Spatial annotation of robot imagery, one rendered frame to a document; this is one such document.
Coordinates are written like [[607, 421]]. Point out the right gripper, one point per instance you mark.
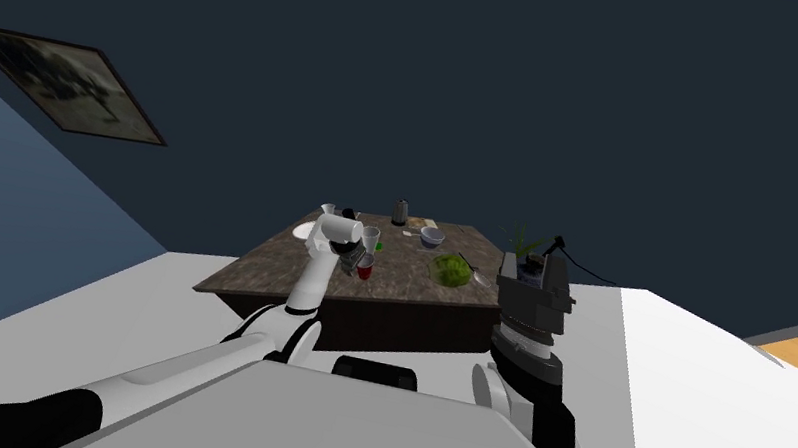
[[535, 305]]

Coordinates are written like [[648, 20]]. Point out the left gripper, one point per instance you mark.
[[355, 255]]

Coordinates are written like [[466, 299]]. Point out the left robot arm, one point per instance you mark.
[[312, 282]]

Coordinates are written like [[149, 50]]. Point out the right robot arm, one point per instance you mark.
[[538, 409]]

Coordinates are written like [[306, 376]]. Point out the red cup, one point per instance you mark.
[[364, 270]]

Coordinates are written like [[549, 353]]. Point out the green potted plant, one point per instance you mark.
[[530, 247]]

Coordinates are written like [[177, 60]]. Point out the clear glass cup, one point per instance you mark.
[[371, 236]]

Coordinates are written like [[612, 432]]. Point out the black desk lamp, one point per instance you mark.
[[564, 253]]

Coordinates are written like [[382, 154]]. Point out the dark brown wooden table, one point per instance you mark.
[[387, 295]]

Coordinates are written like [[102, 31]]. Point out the silver spoon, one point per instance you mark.
[[478, 275]]

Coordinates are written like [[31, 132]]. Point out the white plate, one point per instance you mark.
[[302, 230]]

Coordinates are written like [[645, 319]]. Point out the dark grey kettle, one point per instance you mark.
[[401, 212]]

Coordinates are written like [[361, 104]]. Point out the grey bowl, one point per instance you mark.
[[431, 238]]

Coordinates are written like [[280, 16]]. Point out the green lettuce head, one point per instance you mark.
[[451, 271]]

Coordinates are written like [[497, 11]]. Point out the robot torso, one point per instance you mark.
[[346, 442]]

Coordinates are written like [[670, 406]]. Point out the dark framed wall picture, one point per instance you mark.
[[62, 82]]

